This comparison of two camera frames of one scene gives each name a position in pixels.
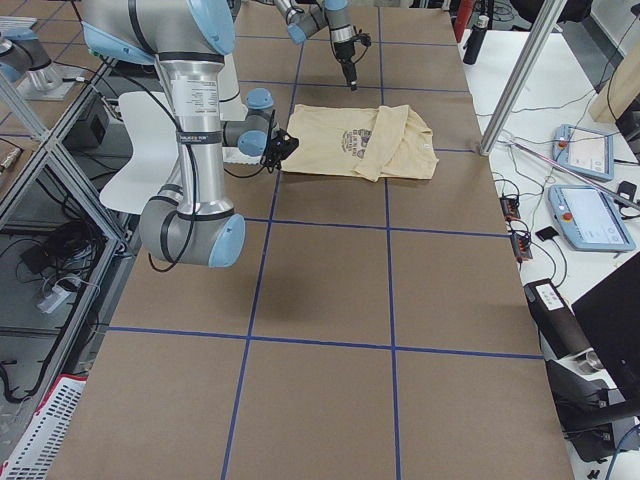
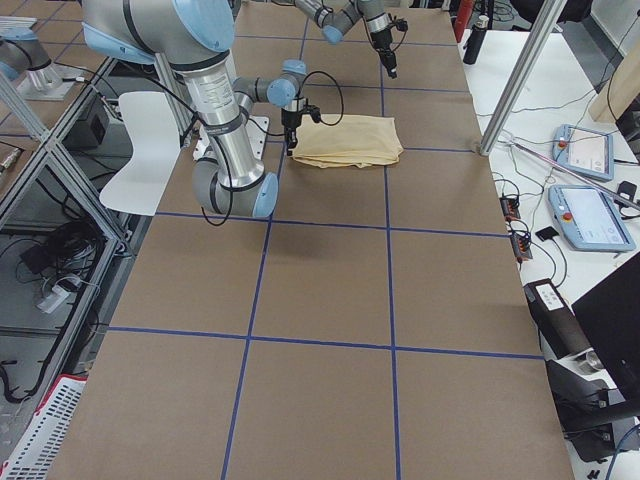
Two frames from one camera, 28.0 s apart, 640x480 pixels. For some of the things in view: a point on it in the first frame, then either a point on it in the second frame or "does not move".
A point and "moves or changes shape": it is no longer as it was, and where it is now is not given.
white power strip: (53, 300) does not move
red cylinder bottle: (462, 17) does not move
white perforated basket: (35, 453) does not move
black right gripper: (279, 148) -> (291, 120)
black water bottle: (473, 43) does not move
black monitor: (610, 314) does not move
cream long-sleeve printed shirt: (390, 142) moves or changes shape
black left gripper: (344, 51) -> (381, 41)
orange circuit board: (510, 208) does not move
